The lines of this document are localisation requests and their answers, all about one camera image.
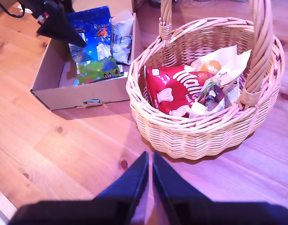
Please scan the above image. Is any white Easter egg bag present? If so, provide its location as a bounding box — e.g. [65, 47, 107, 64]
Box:
[110, 10, 135, 66]

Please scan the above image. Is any small brown green bag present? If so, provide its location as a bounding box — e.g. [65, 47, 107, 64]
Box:
[188, 78, 226, 118]

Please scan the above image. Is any red Easter egg bag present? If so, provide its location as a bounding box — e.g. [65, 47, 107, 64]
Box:
[145, 65, 214, 118]

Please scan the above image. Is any thick black cable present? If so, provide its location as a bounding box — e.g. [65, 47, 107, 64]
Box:
[0, 0, 25, 18]

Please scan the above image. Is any woven wicker basket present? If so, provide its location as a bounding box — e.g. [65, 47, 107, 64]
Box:
[126, 0, 286, 161]

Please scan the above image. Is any cream orange snack bag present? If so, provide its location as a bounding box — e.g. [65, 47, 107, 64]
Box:
[190, 45, 252, 106]

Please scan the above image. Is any brown cardboard box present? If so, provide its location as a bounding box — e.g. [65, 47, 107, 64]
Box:
[30, 0, 141, 111]

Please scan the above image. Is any blue Easter egg bag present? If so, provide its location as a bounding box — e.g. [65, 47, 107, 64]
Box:
[66, 6, 125, 85]

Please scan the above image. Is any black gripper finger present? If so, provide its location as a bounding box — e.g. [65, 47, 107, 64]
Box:
[36, 2, 88, 48]
[94, 151, 149, 219]
[152, 151, 212, 221]

